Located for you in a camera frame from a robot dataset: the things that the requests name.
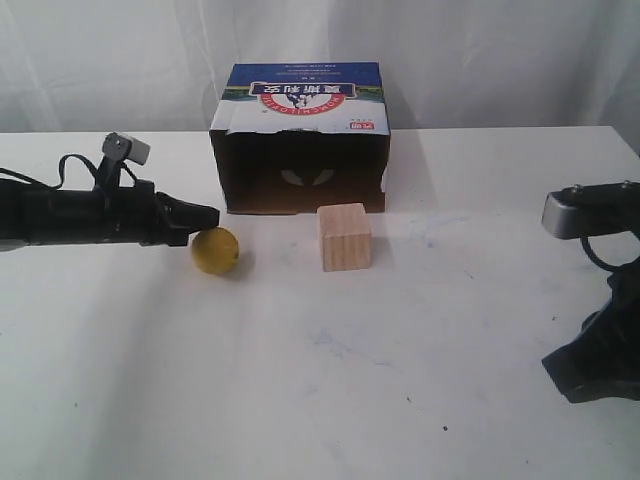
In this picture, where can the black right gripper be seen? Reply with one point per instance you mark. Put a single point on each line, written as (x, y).
(604, 362)

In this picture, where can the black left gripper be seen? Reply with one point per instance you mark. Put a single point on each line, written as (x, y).
(38, 216)

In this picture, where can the yellow ball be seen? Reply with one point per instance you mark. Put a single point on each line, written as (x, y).
(215, 251)

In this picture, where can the blue white cardboard box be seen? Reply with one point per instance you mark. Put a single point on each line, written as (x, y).
(289, 138)

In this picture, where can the light wooden cube block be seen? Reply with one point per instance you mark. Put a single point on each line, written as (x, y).
(345, 237)

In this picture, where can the white backdrop curtain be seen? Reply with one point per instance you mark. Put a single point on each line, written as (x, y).
(162, 65)

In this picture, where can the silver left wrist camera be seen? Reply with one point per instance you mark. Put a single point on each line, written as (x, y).
(121, 147)

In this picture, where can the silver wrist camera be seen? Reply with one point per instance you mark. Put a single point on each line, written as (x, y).
(121, 147)
(593, 210)

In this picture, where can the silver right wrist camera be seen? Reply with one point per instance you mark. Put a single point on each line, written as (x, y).
(593, 210)

